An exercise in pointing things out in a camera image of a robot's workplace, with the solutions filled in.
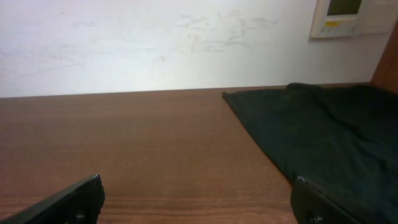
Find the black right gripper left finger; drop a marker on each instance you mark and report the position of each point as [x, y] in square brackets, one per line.
[79, 203]

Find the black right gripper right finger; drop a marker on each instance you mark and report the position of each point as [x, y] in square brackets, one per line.
[311, 205]

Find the dark green t-shirt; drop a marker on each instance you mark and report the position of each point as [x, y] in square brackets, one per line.
[343, 138]

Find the white wall control panel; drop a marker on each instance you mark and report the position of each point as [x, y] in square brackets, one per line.
[348, 18]

